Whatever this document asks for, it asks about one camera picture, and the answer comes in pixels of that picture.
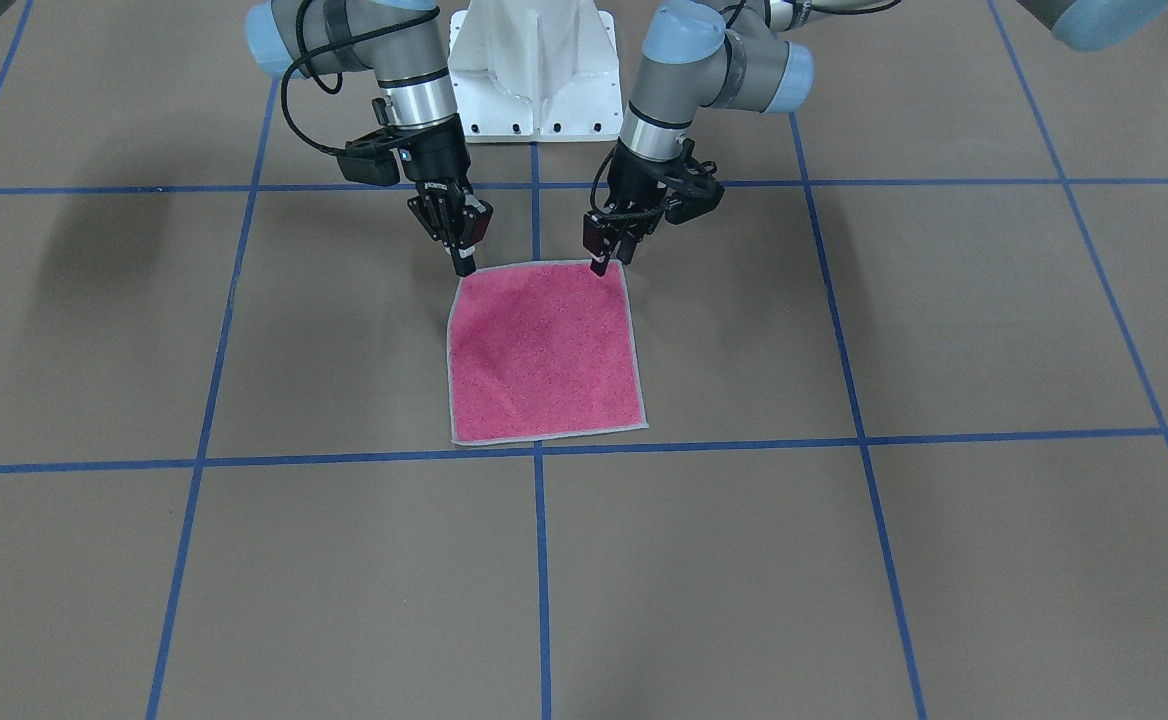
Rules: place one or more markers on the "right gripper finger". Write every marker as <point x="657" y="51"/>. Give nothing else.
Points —
<point x="456" y="258"/>
<point x="471" y="255"/>

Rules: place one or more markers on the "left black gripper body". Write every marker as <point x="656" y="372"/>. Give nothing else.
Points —
<point x="632" y="180"/>

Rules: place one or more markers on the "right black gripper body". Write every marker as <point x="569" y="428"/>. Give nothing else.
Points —
<point x="438" y="160"/>

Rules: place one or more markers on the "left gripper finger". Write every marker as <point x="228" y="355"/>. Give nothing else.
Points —
<point x="600" y="259"/>
<point x="624" y="249"/>

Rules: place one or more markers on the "pink grey-backed towel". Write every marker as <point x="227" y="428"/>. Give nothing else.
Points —
<point x="542" y="350"/>

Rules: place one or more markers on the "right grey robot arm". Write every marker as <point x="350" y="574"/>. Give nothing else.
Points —
<point x="398" y="41"/>

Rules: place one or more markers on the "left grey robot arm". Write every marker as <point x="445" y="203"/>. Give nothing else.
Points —
<point x="728" y="55"/>

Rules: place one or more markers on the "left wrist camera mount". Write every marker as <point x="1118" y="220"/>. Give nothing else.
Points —
<point x="692" y="186"/>

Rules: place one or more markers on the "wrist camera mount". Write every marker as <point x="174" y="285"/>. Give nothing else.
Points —
<point x="371" y="159"/>
<point x="692" y="186"/>

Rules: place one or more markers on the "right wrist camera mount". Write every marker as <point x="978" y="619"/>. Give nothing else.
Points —
<point x="371" y="159"/>

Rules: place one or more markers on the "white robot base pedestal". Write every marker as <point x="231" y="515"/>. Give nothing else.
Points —
<point x="536" y="71"/>

